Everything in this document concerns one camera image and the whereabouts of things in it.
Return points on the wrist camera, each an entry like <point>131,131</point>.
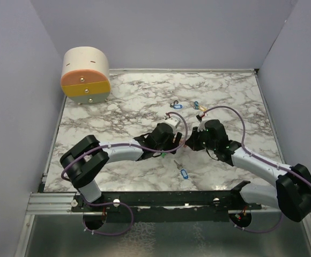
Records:
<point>202,117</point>
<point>173,122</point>

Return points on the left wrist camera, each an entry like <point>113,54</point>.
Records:
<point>173,122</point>

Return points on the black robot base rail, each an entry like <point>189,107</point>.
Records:
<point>127,214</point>

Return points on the aluminium frame rail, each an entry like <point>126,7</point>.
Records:
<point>71,203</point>

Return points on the blue window tag with key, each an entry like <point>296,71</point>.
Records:
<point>181,169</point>

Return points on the round three-drawer storage box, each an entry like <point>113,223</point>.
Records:
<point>85,75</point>

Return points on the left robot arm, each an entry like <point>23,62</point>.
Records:
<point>86,159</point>

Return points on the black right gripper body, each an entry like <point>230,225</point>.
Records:
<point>200,141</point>

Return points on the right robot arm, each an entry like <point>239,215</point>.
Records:
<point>289,187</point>

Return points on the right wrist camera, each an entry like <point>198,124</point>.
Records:
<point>202,117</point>

